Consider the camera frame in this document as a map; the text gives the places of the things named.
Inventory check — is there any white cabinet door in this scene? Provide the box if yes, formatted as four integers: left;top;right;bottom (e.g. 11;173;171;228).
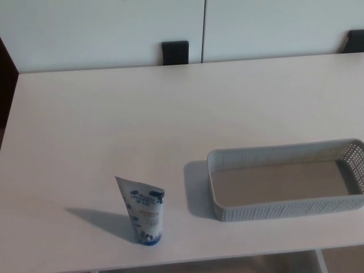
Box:
201;0;364;64
0;0;206;75

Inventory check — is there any white blue shampoo tube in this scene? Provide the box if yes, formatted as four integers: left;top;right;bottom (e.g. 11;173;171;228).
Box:
114;176;166;246

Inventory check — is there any small grey plastic basket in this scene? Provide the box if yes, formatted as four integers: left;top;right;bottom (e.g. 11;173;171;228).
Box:
206;138;364;223

